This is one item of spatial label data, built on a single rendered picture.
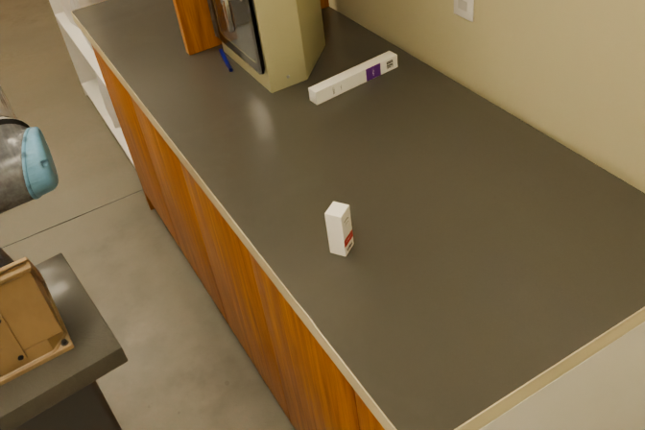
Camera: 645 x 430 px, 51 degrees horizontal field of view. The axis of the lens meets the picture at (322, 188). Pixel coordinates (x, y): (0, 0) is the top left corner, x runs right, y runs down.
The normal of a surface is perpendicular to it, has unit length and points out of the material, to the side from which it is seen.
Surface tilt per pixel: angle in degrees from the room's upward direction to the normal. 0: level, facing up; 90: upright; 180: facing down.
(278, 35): 90
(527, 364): 0
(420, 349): 0
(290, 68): 90
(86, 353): 0
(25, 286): 90
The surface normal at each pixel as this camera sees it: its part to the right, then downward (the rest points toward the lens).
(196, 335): -0.11, -0.78
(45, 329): 0.54, 0.47
